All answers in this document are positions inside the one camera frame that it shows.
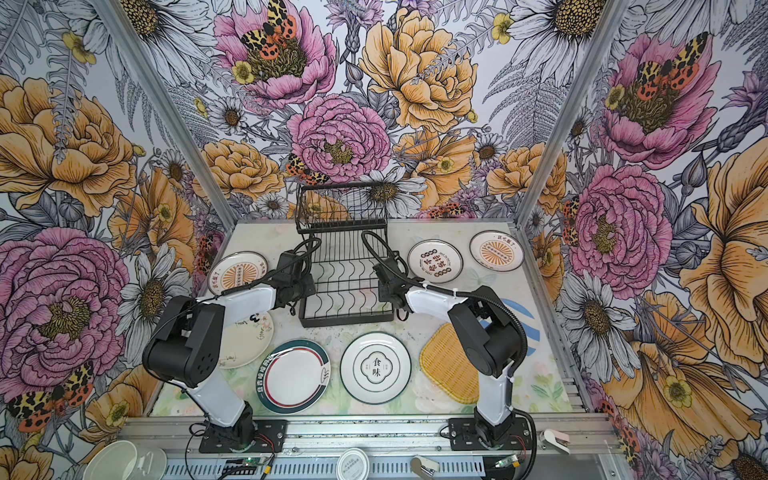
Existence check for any white plate with chinese characters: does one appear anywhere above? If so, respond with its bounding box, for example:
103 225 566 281
340 332 412 405

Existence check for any yellow woven square plate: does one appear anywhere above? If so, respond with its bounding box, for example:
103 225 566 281
419 323 479 405

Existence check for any white plate green red rim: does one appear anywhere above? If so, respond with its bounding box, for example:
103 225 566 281
255 339 331 415

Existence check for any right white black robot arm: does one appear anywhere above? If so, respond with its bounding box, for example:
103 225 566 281
361 230 528 449

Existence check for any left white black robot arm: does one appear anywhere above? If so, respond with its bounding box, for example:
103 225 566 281
142 237 322 451

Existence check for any orange sunburst plate left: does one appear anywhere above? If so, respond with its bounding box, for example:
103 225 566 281
208 251 268 295

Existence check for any orange sunburst plate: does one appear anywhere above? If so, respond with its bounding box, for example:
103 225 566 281
208 251 268 295
469 230 524 272

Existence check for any pale glass plate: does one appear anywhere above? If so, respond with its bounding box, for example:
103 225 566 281
218 313 275 369

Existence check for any orange sunburst plate right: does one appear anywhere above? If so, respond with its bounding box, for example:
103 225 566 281
469 230 524 272

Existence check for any blue white striped plate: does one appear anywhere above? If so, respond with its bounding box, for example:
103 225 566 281
479 298 542 358

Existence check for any round white lid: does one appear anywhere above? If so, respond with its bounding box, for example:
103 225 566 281
335 448 371 480

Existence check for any grey clip tool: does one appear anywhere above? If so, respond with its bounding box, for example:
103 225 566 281
410 455 440 480

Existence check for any clear plastic cup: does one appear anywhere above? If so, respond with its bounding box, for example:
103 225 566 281
83 440 168 480

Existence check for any white plate red ring pattern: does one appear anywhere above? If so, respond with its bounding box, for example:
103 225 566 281
407 239 464 284

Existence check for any black wire dish rack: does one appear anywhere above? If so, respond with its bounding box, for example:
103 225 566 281
294 181 394 328

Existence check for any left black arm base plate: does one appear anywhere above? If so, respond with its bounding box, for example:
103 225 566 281
198 419 288 454

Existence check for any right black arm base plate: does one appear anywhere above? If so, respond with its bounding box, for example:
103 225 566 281
448 414 535 451

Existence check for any white clip on rail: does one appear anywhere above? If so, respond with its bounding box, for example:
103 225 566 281
539 428 571 455

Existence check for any aluminium front rail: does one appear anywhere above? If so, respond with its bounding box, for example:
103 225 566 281
119 412 625 458

